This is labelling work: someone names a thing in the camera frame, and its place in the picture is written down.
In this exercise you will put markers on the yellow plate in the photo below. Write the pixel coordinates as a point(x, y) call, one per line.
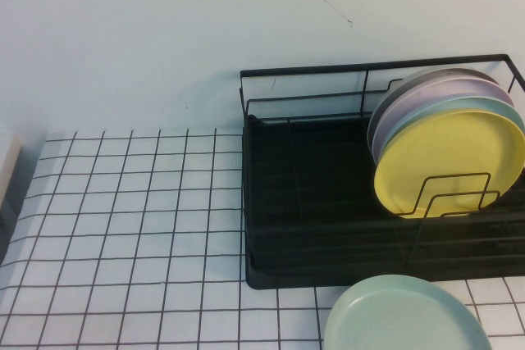
point(443, 149)

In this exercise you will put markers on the grey plate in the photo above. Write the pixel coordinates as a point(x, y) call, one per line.
point(414, 76)

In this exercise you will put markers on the lilac plate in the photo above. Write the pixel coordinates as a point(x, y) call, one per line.
point(430, 94)

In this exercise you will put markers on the light blue plate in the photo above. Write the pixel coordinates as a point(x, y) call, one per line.
point(471, 105)

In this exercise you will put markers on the mint green plate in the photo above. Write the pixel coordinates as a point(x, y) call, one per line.
point(402, 317)

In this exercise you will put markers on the black plastic drip tray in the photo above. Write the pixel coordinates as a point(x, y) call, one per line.
point(328, 169)

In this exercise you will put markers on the white black-grid tablecloth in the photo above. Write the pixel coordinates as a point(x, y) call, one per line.
point(123, 223)

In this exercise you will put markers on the beige block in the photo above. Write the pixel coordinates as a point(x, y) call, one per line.
point(7, 165)

